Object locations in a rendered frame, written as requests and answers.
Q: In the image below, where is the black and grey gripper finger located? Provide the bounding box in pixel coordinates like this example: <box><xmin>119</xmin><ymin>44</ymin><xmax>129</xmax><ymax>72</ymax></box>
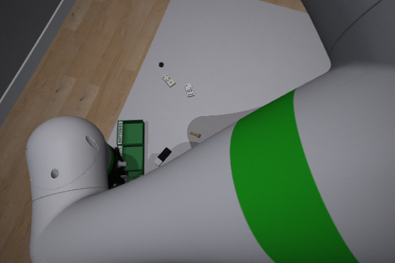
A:
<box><xmin>113</xmin><ymin>177</ymin><xmax>129</xmax><ymax>188</ymax></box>
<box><xmin>113</xmin><ymin>148</ymin><xmax>131</xmax><ymax>179</ymax></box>

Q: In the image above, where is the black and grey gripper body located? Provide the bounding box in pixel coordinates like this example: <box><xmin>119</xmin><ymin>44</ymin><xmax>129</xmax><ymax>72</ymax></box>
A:
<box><xmin>108</xmin><ymin>167</ymin><xmax>123</xmax><ymax>189</ymax></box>

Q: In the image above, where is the green three-compartment bin rack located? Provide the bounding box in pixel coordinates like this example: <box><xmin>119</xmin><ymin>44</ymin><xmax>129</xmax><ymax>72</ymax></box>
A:
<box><xmin>117</xmin><ymin>120</ymin><xmax>145</xmax><ymax>181</ymax></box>

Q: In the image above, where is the white domino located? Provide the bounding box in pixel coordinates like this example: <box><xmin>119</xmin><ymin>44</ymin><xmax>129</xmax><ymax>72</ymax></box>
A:
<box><xmin>185</xmin><ymin>83</ymin><xmax>194</xmax><ymax>97</ymax></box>
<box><xmin>162</xmin><ymin>74</ymin><xmax>175</xmax><ymax>87</ymax></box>

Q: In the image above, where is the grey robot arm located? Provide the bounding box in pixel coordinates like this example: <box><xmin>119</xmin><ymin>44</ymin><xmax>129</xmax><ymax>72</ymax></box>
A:
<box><xmin>26</xmin><ymin>0</ymin><xmax>395</xmax><ymax>263</ymax></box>

